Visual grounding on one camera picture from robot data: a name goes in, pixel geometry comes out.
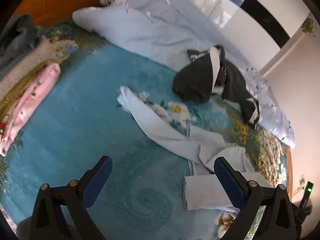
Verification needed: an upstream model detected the teal floral blanket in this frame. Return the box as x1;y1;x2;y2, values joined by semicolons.
1;20;287;239

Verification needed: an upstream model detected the pink folded garment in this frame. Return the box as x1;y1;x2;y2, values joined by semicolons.
1;63;61;156

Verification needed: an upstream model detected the black and white jacket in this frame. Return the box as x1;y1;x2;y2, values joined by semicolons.
171;45;260;128

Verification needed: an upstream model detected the yellow knitted folded garment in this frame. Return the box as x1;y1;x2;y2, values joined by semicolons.
0;62;47;119

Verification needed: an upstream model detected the light blue duvet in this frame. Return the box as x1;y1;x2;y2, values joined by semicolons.
72;0;296;147

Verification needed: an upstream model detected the light blue garment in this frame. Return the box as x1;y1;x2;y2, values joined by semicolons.
117;86;269;213

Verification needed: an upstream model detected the beige folded garment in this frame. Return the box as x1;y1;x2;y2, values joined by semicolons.
1;35;78;100

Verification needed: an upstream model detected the grey blue folded garment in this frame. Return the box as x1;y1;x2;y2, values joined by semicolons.
1;14;44;79

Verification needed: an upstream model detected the black device with green light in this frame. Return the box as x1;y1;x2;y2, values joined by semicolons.
291;181;313;239

